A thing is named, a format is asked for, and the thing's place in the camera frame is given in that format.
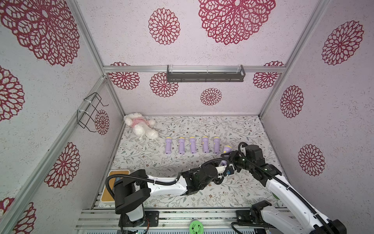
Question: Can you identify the green tape roll front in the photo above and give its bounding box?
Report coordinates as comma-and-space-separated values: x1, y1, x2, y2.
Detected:
189, 220, 204, 234

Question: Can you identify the purple flashlight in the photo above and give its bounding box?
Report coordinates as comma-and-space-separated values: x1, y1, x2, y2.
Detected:
165, 137, 172, 155
202, 136, 209, 153
219, 145, 232, 166
178, 137, 186, 155
189, 136, 197, 154
213, 136, 221, 155

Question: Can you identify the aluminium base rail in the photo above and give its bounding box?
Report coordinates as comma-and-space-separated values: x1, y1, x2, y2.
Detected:
75, 208, 250, 230

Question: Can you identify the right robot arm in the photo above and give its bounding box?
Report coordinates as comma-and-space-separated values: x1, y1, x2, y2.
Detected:
228, 142, 347, 234

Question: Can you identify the white plush teddy bear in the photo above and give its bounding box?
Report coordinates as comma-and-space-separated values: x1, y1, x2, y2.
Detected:
124, 113, 159, 140

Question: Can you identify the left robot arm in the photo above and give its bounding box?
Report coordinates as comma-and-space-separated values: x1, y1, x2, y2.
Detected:
105, 163, 227, 228

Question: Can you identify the black wall shelf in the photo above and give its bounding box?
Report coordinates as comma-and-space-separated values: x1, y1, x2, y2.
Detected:
166, 65, 246, 83

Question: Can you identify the black wire wall rack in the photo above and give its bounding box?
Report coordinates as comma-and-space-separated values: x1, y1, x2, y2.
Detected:
77, 92, 110, 135

